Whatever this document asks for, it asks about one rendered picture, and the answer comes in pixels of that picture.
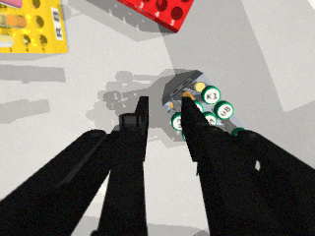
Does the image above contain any red rack with round wells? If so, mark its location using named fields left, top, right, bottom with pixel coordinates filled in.
left=117, top=0, right=194, bottom=33

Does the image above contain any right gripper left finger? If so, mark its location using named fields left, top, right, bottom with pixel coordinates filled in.
left=0, top=96, right=149, bottom=236

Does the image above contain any yellow tube rack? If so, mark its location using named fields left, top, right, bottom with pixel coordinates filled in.
left=0, top=0, right=69, bottom=53

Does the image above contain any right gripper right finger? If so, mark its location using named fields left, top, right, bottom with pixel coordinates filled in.
left=180, top=96, right=315, bottom=236

